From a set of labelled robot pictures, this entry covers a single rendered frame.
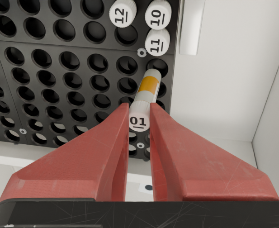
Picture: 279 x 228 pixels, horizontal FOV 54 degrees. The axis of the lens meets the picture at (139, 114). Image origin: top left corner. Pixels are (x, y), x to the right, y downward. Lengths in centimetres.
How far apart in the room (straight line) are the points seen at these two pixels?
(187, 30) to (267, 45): 6
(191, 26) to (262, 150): 12
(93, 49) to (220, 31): 10
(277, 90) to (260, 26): 5
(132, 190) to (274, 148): 30
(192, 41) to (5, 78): 13
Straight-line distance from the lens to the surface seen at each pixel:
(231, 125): 27
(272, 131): 24
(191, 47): 21
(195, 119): 26
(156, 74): 16
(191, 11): 20
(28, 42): 18
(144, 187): 41
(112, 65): 17
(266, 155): 25
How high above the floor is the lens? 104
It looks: 51 degrees down
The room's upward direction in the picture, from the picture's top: 165 degrees counter-clockwise
